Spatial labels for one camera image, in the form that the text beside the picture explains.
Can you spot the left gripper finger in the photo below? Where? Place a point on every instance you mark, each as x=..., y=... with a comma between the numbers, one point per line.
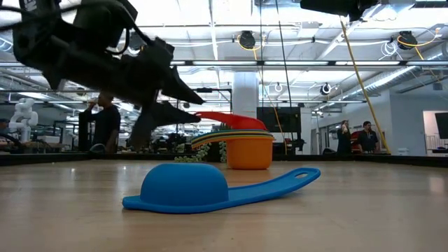
x=157, y=115
x=178, y=89

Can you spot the yellow measuring cup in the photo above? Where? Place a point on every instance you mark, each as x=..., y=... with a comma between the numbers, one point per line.
x=245, y=134

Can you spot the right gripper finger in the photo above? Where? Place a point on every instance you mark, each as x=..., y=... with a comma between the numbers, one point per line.
x=336, y=4

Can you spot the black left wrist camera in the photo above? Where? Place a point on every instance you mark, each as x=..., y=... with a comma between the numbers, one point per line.
x=105, y=21

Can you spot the blue measuring cup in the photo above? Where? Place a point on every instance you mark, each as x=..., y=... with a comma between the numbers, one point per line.
x=182, y=189

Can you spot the black aluminium table frame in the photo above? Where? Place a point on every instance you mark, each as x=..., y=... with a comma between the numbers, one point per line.
x=35, y=159

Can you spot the black flat screen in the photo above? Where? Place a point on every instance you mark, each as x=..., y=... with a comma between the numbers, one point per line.
x=280, y=120

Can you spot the teal measuring cup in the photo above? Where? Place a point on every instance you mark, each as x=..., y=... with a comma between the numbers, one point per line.
x=245, y=131

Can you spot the orange measuring cup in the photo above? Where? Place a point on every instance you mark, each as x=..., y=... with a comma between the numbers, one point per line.
x=249, y=155

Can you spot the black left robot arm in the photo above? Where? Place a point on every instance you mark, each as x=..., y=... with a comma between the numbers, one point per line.
x=31, y=45

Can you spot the person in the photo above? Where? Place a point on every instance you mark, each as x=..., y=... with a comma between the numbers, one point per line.
x=105, y=126
x=344, y=138
x=367, y=138

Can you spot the potted succulent plant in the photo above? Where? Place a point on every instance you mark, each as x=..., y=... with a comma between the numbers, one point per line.
x=201, y=150

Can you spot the red measuring cup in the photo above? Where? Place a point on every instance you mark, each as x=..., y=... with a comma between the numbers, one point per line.
x=241, y=122

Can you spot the dark wall monitor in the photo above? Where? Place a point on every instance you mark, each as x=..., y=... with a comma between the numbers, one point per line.
x=442, y=124

